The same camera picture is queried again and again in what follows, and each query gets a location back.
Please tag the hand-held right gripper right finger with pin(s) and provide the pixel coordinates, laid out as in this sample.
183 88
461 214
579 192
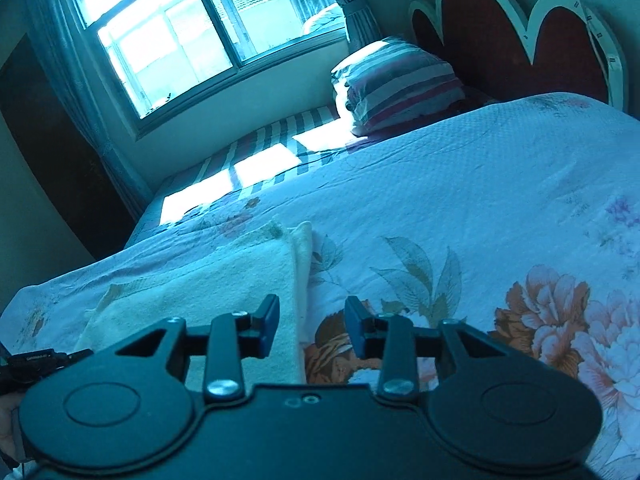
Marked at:
353 324

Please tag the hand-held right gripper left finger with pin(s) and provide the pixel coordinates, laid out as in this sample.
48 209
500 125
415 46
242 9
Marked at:
270 321

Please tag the cream knit sweater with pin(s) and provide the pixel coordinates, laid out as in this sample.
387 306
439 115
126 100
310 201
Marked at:
225 280

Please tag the person's left hand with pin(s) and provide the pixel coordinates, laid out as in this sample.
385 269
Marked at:
9 425

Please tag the floral bed blanket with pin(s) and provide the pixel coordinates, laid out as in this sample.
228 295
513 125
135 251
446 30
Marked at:
450 200

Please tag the striped bed sheet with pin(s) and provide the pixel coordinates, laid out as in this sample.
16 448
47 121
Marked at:
270 155

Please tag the dark wooden door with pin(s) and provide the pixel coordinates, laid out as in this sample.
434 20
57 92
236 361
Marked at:
55 170

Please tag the striped pillows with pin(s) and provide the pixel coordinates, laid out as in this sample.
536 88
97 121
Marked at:
400 85

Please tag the sliding glass window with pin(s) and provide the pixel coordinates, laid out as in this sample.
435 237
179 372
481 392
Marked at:
200 25

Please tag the bundled bedding on windowsill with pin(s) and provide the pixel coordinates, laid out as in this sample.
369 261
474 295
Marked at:
325 17

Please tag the red scalloped headboard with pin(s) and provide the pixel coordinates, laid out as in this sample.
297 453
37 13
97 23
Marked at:
500 35

